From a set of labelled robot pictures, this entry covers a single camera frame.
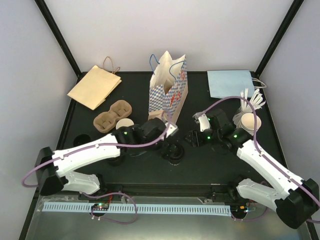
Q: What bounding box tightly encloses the small electronics board left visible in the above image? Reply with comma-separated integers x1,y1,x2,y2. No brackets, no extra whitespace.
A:
90,203,110,212

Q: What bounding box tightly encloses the black plastic cup lid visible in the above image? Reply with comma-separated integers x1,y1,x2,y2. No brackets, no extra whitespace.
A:
166,143,185,165

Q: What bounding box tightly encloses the left black frame post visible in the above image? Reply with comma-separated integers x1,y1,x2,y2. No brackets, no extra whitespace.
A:
34,0,82,78

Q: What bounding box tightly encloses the stack of black lids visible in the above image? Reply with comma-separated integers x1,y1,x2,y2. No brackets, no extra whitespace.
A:
107,156,125,167

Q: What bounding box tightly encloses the small electronics board right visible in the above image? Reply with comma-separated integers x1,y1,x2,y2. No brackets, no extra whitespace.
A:
230,205,256,216

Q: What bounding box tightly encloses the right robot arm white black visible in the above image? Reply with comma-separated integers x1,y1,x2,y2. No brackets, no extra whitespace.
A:
185,109,320,229

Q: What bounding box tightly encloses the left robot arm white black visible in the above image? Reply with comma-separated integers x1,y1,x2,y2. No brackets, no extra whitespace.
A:
35,118,178,200

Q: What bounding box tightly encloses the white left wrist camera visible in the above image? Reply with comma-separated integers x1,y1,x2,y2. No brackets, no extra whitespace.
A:
165,122,179,138

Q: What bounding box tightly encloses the small electronics board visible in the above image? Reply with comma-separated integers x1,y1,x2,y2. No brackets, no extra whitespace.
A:
230,205,256,216
90,203,110,212

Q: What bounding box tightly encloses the light blue slotted cable duct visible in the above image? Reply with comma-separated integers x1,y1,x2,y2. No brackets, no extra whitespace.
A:
42,202,231,217

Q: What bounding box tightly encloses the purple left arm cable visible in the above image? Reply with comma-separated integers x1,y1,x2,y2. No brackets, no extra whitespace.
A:
22,111,173,188

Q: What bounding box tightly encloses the right black frame post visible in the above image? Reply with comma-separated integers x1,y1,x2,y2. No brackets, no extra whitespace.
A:
255,0,304,78

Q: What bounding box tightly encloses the black frame post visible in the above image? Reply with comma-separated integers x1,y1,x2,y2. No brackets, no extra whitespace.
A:
255,0,304,78
34,0,82,78

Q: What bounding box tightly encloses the single black lid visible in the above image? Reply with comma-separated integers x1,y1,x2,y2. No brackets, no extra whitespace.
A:
73,134,91,147

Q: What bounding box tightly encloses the light blue paper bag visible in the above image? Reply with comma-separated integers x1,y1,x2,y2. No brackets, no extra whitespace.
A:
207,70,267,99

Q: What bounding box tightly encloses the white paper coffee cup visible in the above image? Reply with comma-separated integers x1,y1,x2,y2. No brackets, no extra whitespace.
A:
115,118,135,130

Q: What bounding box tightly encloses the stack of paper cups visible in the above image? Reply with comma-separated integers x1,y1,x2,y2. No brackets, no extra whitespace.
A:
236,113,255,136

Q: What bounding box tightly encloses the brown kraft paper bag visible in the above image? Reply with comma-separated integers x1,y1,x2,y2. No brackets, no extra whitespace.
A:
67,65,122,110

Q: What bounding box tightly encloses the brown cardboard cup carrier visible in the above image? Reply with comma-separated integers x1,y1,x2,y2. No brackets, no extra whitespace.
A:
93,100,132,133

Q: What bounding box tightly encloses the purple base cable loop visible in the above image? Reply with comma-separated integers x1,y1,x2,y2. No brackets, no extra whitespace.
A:
90,192,139,225

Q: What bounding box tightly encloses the blue checkered paper bag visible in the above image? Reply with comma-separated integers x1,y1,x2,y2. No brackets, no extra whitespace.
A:
148,51,189,123

